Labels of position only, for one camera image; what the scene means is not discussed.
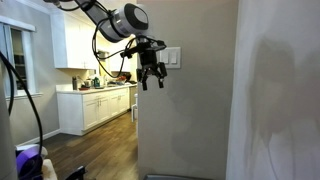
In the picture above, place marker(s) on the white stool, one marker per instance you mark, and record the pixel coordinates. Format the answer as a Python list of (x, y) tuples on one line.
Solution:
[(134, 108)]

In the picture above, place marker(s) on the large white upper kitchen cabinet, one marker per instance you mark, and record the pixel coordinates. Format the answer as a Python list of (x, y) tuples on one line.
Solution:
[(73, 43)]

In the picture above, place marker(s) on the grey bin rim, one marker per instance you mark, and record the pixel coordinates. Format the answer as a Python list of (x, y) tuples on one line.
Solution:
[(173, 177)]

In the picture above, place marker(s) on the dark metal water bottle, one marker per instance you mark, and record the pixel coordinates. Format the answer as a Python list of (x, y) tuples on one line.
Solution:
[(74, 83)]

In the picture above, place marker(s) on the purple round object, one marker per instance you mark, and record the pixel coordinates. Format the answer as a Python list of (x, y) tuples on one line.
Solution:
[(28, 162)]

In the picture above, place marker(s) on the red bowl with food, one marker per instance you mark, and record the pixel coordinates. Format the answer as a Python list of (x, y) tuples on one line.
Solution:
[(121, 79)]

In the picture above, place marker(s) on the white lower kitchen cabinets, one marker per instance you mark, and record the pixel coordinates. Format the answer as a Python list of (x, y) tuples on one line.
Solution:
[(90, 110)]

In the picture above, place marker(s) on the white double switch wall plate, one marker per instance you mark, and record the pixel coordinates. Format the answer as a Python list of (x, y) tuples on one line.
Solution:
[(175, 57)]

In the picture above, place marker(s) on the small white upper kitchen cabinet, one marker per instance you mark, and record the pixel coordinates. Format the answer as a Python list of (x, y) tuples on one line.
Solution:
[(124, 65)]

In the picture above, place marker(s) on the grey white Franka robot arm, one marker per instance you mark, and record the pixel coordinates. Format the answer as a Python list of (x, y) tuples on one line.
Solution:
[(128, 19)]

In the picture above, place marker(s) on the white rocker light switch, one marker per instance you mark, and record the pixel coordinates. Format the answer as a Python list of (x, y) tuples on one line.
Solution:
[(174, 57), (164, 57)]

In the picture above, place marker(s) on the white framed window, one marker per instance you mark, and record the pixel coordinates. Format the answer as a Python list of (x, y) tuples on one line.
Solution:
[(20, 60)]

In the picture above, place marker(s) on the grey stand post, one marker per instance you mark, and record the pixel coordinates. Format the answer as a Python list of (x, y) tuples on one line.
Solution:
[(6, 140)]

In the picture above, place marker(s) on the cream padded object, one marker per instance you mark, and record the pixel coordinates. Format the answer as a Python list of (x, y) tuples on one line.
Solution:
[(50, 170)]

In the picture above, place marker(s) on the metal pot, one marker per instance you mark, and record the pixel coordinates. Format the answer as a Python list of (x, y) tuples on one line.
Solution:
[(87, 83)]

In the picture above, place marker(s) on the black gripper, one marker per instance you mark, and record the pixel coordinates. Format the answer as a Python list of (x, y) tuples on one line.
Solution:
[(147, 59)]

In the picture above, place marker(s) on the black bracket piece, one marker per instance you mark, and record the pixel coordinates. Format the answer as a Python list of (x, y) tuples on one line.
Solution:
[(76, 173)]

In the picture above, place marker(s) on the green bottle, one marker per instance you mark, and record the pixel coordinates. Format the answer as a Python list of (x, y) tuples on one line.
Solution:
[(96, 82)]

